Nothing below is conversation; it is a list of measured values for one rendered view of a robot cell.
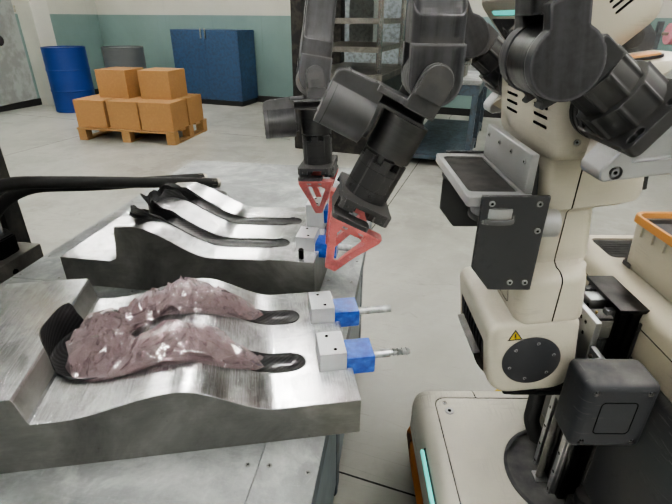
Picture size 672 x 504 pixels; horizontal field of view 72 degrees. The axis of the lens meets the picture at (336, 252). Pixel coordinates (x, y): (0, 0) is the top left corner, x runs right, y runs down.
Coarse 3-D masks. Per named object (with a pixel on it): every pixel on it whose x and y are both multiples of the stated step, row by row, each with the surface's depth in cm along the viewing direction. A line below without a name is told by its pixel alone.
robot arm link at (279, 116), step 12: (312, 72) 81; (312, 84) 82; (324, 84) 82; (300, 96) 84; (312, 96) 83; (264, 108) 84; (276, 108) 85; (288, 108) 85; (264, 120) 84; (276, 120) 84; (288, 120) 84; (276, 132) 85; (288, 132) 86
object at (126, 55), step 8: (104, 48) 656; (112, 48) 652; (120, 48) 653; (128, 48) 658; (136, 48) 667; (104, 56) 664; (112, 56) 657; (120, 56) 658; (128, 56) 662; (136, 56) 669; (144, 56) 689; (104, 64) 676; (112, 64) 663; (120, 64) 662; (128, 64) 665; (136, 64) 673; (144, 64) 688
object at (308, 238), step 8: (304, 232) 86; (312, 232) 86; (296, 240) 85; (304, 240) 85; (312, 240) 84; (320, 240) 86; (296, 248) 86; (304, 248) 85; (312, 248) 85; (320, 248) 85; (336, 248) 85; (344, 248) 86; (320, 256) 86; (336, 256) 86
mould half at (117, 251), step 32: (128, 224) 85; (160, 224) 87; (224, 224) 97; (288, 224) 96; (64, 256) 89; (96, 256) 89; (128, 256) 87; (160, 256) 86; (192, 256) 85; (224, 256) 85; (256, 256) 84; (288, 256) 83; (128, 288) 90; (256, 288) 86; (288, 288) 85; (320, 288) 91
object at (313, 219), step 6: (318, 198) 97; (306, 204) 94; (318, 204) 93; (306, 210) 94; (312, 210) 94; (324, 210) 94; (306, 216) 94; (312, 216) 94; (318, 216) 94; (324, 216) 94; (312, 222) 95; (318, 222) 95; (324, 222) 95
